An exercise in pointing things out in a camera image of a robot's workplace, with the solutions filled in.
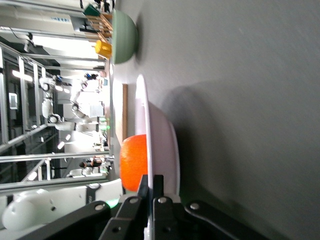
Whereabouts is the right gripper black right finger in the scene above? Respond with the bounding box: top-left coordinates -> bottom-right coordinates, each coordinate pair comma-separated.
152,174 -> 276,240

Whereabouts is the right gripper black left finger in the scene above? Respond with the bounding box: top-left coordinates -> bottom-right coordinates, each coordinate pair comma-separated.
19,174 -> 150,240

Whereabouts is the orange fruit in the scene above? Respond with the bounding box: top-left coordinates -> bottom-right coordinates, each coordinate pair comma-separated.
119,134 -> 149,193

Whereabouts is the white round plate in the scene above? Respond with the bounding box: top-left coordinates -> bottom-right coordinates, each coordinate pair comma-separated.
134,73 -> 181,199

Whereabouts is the wooden cutting board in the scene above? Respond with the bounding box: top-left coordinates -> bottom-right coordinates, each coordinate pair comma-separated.
122,83 -> 129,141

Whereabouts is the yellow mug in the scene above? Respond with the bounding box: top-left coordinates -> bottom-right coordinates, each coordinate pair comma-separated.
94,39 -> 113,60

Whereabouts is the light green bowl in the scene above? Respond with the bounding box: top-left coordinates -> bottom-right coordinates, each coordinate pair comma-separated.
111,8 -> 140,65

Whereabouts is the wooden peg mug rack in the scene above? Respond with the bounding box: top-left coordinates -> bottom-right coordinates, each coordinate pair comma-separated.
85,12 -> 114,43

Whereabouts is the aluminium frame structure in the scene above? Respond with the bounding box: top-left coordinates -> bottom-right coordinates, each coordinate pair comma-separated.
0,24 -> 112,192

